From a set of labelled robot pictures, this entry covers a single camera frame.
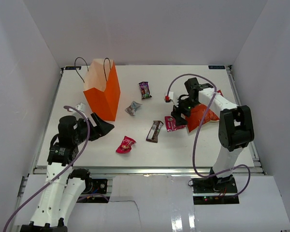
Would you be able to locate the orange paper bag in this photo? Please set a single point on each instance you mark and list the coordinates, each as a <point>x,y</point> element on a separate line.
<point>101,88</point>

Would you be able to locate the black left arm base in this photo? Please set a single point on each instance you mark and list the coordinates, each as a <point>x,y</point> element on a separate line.
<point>93,190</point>

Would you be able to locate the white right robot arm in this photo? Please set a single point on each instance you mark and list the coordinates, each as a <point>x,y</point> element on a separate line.
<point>235,129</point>

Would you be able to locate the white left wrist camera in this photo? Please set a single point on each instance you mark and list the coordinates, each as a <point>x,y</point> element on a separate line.
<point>81,107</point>

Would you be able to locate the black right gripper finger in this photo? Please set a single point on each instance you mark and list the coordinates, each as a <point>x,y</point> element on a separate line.
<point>176,112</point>
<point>179,120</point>

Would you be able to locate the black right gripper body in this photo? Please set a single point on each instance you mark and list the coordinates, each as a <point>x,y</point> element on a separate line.
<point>186,106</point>

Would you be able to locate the pink snack packet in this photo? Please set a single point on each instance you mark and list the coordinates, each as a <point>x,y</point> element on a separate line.
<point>170,124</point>

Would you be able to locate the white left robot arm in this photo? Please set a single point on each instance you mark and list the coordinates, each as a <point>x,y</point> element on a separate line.
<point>64,185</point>

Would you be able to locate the purple candy bar wrapper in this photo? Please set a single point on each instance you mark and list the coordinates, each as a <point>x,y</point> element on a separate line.
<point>145,92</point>

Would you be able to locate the silver snack packet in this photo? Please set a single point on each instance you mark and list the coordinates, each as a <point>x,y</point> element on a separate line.
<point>131,110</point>

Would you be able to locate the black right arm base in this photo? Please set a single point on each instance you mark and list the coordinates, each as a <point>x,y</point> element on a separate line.
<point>206,193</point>

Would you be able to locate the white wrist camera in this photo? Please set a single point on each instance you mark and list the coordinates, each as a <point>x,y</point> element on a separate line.
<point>171,97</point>
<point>81,107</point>

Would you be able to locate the brown chocolate bar wrapper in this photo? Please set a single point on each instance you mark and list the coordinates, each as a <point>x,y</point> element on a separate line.
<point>154,131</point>

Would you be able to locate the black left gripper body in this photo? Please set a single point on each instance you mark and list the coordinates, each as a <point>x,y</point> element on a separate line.
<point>80,136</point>

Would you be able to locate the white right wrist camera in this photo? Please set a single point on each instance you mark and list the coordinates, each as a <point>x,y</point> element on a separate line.
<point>171,97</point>

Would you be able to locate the aluminium table frame rail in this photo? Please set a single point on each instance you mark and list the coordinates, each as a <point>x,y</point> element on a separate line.
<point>176,152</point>

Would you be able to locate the red snack packet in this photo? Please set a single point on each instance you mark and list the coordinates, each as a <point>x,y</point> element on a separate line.
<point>126,145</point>

